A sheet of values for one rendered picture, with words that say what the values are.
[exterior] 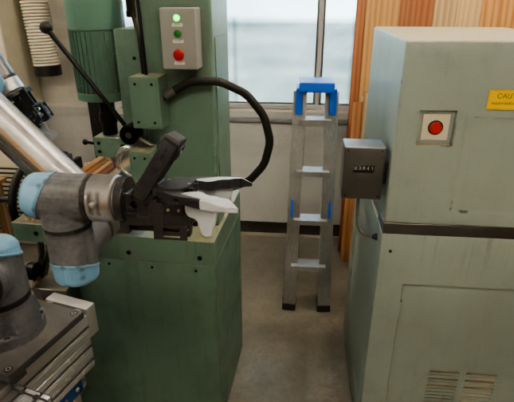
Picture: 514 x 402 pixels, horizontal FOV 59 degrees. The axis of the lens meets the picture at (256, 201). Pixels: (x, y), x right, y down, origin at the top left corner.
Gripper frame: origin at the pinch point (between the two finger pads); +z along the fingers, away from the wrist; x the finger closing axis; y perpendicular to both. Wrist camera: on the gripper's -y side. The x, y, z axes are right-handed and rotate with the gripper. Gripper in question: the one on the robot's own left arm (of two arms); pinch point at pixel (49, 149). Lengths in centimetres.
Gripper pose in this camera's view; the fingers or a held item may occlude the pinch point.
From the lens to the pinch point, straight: 169.1
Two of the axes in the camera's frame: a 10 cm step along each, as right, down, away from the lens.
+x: 1.5, -4.0, 9.0
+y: 8.6, -4.0, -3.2
